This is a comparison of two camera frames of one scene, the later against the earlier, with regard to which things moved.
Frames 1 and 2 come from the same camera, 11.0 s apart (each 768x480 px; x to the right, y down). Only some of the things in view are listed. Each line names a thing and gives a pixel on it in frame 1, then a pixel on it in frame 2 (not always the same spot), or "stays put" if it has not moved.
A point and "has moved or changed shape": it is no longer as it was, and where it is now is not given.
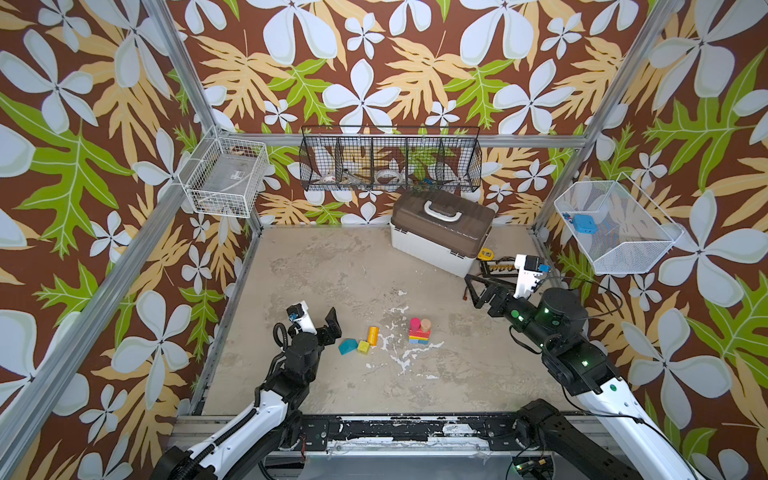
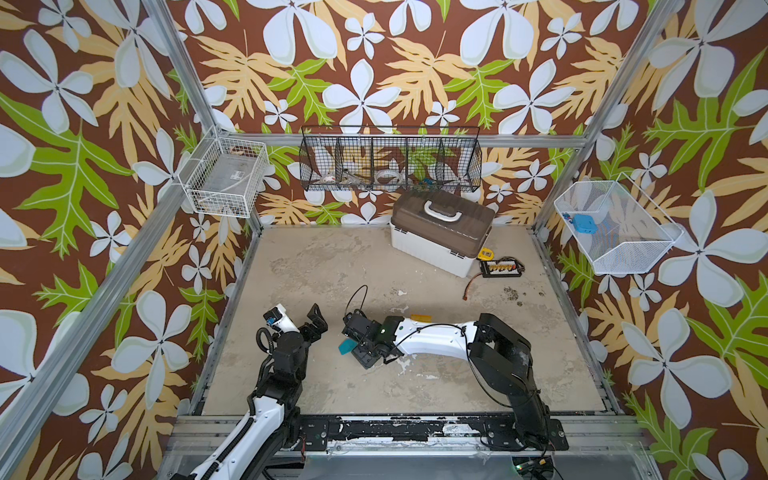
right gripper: x=494 y=297 → x=360 y=346
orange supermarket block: x=373 y=335 has moved or changed shape
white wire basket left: x=225 y=175 stays put
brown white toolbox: x=439 y=229 stays put
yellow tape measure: x=486 y=254 stays put
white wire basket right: x=618 y=229 stays put
